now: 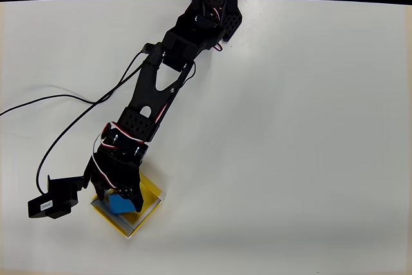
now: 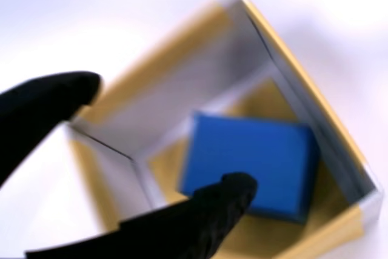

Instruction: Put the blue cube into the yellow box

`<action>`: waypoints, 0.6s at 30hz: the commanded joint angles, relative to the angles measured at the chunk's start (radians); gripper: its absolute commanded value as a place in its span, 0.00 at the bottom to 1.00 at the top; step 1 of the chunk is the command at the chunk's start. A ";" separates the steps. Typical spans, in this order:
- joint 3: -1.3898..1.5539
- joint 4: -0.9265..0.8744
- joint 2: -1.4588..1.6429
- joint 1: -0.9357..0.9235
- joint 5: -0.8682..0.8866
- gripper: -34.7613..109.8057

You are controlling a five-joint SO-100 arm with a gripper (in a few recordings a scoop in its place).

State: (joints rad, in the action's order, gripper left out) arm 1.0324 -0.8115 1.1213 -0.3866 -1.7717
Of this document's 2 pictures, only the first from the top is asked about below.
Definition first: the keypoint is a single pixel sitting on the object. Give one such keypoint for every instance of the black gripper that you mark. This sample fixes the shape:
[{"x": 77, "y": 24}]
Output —
[{"x": 120, "y": 181}]

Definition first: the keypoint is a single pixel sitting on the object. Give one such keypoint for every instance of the blue cube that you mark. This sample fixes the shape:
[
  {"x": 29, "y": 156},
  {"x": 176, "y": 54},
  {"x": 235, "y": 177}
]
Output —
[{"x": 121, "y": 204}]

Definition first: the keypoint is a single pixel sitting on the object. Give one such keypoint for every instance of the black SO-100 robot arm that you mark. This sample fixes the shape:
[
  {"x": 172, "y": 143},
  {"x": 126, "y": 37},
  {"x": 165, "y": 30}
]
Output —
[{"x": 154, "y": 94}]

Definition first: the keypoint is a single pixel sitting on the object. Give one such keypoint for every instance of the yellow open box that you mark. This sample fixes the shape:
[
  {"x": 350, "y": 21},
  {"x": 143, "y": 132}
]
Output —
[{"x": 146, "y": 201}]

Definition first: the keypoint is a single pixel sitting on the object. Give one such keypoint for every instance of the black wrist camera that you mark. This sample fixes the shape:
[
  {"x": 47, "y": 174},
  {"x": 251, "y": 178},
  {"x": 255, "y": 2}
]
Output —
[{"x": 54, "y": 202}]

